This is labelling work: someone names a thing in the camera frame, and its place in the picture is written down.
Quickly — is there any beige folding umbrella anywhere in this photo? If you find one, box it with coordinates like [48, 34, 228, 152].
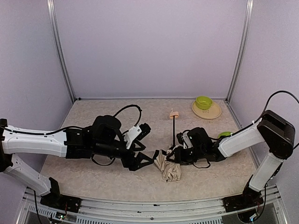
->
[154, 109, 181, 182]

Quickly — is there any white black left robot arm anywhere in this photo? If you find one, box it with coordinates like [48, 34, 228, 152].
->
[0, 115, 154, 200]

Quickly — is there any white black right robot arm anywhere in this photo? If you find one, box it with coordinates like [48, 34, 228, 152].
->
[167, 110, 295, 193]

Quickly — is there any green flat plate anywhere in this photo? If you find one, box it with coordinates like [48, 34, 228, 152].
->
[218, 131, 233, 138]

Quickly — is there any beige round plate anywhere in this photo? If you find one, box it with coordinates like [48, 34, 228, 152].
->
[192, 101, 222, 120]

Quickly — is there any green plastic bowl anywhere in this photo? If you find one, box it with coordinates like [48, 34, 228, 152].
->
[195, 96, 213, 110]

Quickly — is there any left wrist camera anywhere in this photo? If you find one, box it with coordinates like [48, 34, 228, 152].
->
[123, 123, 151, 149]

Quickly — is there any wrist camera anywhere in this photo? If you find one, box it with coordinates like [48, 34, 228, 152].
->
[177, 131, 192, 149]
[123, 123, 151, 149]

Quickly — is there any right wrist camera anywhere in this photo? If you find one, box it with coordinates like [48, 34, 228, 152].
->
[177, 131, 192, 149]

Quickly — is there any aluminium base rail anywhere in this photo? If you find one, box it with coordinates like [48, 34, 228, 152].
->
[16, 184, 288, 224]

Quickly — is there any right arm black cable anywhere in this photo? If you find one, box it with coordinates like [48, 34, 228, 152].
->
[263, 90, 299, 150]

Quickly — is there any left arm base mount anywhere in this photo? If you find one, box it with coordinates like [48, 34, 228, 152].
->
[40, 194, 82, 213]

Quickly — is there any left corner aluminium post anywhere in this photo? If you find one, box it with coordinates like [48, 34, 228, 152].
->
[47, 0, 76, 103]

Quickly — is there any corner aluminium post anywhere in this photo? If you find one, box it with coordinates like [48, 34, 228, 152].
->
[47, 0, 76, 103]
[226, 0, 254, 104]

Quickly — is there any right corner aluminium post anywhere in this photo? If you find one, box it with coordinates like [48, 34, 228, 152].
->
[226, 0, 254, 104]

